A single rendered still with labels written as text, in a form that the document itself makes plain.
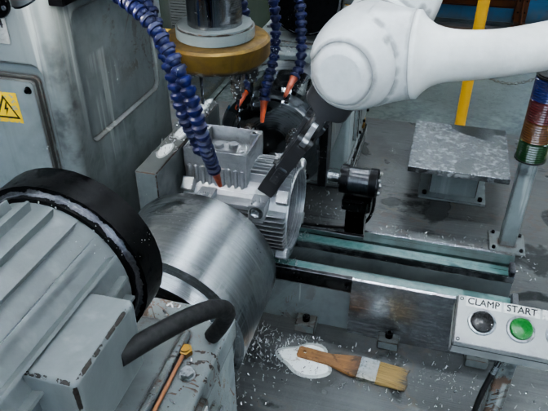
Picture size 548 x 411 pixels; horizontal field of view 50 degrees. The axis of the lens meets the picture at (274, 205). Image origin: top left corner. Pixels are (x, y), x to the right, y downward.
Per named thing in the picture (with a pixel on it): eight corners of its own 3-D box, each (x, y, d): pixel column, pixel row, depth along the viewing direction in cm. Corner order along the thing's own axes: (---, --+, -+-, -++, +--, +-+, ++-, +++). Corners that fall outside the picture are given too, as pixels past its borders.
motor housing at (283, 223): (183, 260, 114) (174, 176, 103) (217, 207, 129) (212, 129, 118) (283, 279, 109) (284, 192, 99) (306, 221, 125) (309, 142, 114)
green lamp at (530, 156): (515, 162, 123) (520, 143, 121) (514, 149, 128) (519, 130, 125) (545, 166, 122) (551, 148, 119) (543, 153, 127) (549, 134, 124)
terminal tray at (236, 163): (185, 182, 109) (182, 148, 105) (205, 155, 117) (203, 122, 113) (247, 192, 106) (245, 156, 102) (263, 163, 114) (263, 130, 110)
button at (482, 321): (468, 333, 81) (470, 329, 79) (470, 311, 82) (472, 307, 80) (491, 337, 80) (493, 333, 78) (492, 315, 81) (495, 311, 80)
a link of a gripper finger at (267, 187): (292, 169, 100) (290, 171, 99) (271, 196, 104) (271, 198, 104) (277, 159, 100) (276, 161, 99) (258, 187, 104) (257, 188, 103)
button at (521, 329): (506, 340, 79) (509, 336, 78) (508, 319, 81) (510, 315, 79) (530, 344, 79) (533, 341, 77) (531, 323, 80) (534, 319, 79)
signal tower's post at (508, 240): (488, 251, 135) (532, 78, 112) (488, 231, 142) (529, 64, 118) (524, 257, 134) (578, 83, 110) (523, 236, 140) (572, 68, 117)
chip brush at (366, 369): (293, 362, 108) (293, 359, 108) (302, 342, 112) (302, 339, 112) (405, 393, 102) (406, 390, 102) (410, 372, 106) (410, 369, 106)
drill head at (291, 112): (210, 199, 132) (202, 95, 119) (262, 122, 165) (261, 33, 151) (319, 217, 127) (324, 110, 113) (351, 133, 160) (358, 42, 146)
